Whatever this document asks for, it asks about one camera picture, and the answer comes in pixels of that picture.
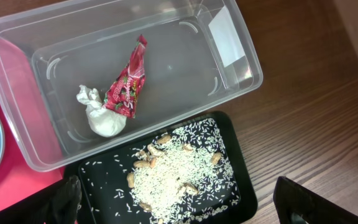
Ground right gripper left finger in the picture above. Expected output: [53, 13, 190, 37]
[0, 175, 82, 224]

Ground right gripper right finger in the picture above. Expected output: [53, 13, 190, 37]
[273, 176, 358, 224]

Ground white tissue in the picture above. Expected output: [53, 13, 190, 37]
[76, 85, 127, 138]

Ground red snack wrapper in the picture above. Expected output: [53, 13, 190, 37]
[104, 35, 147, 118]

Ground red plastic tray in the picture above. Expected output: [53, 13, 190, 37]
[0, 42, 62, 211]

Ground black plastic tray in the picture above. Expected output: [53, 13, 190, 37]
[65, 111, 258, 224]

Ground spilled rice and peanuts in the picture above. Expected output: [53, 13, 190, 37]
[84, 118, 241, 224]

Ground clear plastic bin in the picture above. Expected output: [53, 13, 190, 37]
[0, 0, 263, 172]

